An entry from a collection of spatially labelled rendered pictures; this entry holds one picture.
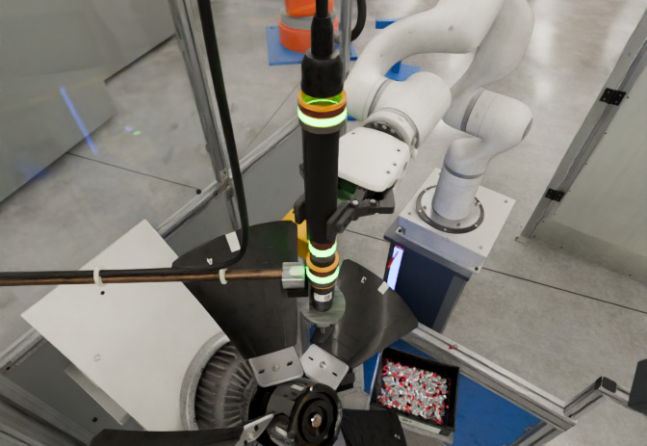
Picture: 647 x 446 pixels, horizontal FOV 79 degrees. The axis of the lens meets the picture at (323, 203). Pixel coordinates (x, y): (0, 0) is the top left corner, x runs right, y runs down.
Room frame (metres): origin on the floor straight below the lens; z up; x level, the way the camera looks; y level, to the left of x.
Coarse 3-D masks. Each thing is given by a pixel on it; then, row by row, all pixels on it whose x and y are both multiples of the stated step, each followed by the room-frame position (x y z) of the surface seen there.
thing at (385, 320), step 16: (352, 272) 0.53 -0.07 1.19; (368, 272) 0.54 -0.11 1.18; (352, 288) 0.49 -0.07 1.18; (368, 288) 0.50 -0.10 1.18; (352, 304) 0.45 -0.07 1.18; (368, 304) 0.45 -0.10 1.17; (384, 304) 0.46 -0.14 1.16; (400, 304) 0.47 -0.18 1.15; (352, 320) 0.41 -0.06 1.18; (368, 320) 0.42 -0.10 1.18; (384, 320) 0.42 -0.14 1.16; (400, 320) 0.43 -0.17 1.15; (416, 320) 0.44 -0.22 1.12; (320, 336) 0.37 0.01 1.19; (336, 336) 0.37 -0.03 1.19; (352, 336) 0.37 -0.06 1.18; (368, 336) 0.38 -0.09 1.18; (384, 336) 0.38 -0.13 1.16; (400, 336) 0.39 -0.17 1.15; (336, 352) 0.34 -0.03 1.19; (352, 352) 0.34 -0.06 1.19; (368, 352) 0.35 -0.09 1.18; (352, 368) 0.31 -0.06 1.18
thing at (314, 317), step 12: (288, 264) 0.32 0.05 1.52; (300, 264) 0.32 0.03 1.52; (288, 276) 0.30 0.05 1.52; (300, 276) 0.30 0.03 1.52; (288, 288) 0.29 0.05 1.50; (300, 288) 0.29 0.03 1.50; (336, 288) 0.33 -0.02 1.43; (300, 300) 0.29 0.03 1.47; (336, 300) 0.31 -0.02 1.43; (300, 312) 0.30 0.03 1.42; (312, 312) 0.29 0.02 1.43; (324, 312) 0.29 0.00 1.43; (336, 312) 0.29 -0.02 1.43; (312, 324) 0.28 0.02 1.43; (324, 324) 0.28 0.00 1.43
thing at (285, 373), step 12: (288, 348) 0.31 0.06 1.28; (252, 360) 0.29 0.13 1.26; (264, 360) 0.29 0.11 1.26; (276, 360) 0.29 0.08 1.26; (288, 360) 0.29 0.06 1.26; (264, 372) 0.28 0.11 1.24; (276, 372) 0.28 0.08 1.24; (288, 372) 0.28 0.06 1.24; (300, 372) 0.28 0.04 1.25; (264, 384) 0.27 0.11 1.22
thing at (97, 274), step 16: (208, 0) 0.31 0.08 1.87; (320, 0) 0.31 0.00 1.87; (208, 16) 0.30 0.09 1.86; (320, 16) 0.31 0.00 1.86; (208, 32) 0.30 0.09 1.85; (208, 48) 0.30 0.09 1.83; (224, 96) 0.30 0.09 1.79; (224, 112) 0.30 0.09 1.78; (224, 128) 0.30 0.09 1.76; (240, 176) 0.30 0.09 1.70; (240, 192) 0.30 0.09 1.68; (240, 208) 0.30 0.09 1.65; (240, 256) 0.30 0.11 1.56; (0, 272) 0.30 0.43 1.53; (16, 272) 0.30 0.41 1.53; (32, 272) 0.30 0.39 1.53; (48, 272) 0.30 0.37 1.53; (64, 272) 0.30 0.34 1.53; (80, 272) 0.30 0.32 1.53; (96, 272) 0.30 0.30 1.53; (112, 272) 0.30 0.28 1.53; (128, 272) 0.30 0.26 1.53; (144, 272) 0.30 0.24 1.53; (160, 272) 0.30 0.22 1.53; (176, 272) 0.30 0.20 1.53; (192, 272) 0.30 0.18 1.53; (224, 272) 0.31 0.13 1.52
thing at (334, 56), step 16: (320, 32) 0.30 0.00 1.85; (320, 48) 0.30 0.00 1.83; (304, 64) 0.30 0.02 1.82; (320, 64) 0.30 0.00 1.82; (336, 64) 0.30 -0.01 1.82; (304, 80) 0.30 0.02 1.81; (320, 80) 0.29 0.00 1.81; (336, 80) 0.30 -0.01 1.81; (320, 96) 0.29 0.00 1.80; (320, 304) 0.29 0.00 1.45
